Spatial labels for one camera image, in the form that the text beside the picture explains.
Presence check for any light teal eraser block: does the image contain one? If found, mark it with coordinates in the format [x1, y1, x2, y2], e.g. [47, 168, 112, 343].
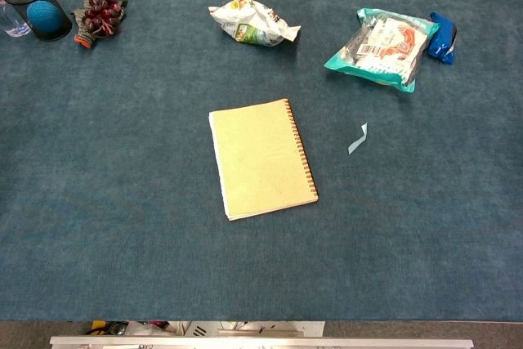
[347, 121, 369, 156]

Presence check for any crumpled white snack bag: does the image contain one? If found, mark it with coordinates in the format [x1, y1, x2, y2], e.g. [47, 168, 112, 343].
[208, 0, 302, 47]

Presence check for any teal clear snack package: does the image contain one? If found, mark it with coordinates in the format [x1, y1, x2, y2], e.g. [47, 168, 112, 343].
[324, 7, 440, 94]

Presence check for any kraft spiral notebook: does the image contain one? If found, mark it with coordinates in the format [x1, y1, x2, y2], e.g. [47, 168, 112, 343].
[208, 98, 320, 221]

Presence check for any blue table cloth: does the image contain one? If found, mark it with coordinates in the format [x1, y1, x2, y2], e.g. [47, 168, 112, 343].
[0, 0, 523, 322]

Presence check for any dark red grape bunch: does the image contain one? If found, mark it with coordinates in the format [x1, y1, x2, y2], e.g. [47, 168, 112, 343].
[83, 0, 125, 36]

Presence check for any red grapes bunch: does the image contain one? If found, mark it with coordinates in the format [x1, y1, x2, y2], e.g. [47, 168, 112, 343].
[71, 0, 128, 49]

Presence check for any blue snack packet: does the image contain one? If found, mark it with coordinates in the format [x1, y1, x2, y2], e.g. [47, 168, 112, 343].
[427, 11, 458, 66]

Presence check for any blue textured ball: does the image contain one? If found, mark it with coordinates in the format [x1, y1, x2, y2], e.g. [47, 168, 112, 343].
[26, 0, 65, 34]

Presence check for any clear plastic bottle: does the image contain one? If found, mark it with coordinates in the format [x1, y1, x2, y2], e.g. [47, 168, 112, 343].
[0, 0, 33, 38]

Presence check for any blue ball in holder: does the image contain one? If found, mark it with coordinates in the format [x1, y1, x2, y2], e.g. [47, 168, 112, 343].
[2, 0, 74, 43]

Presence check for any aluminium profile rail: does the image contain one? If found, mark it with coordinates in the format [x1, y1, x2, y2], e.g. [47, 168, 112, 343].
[49, 335, 475, 349]

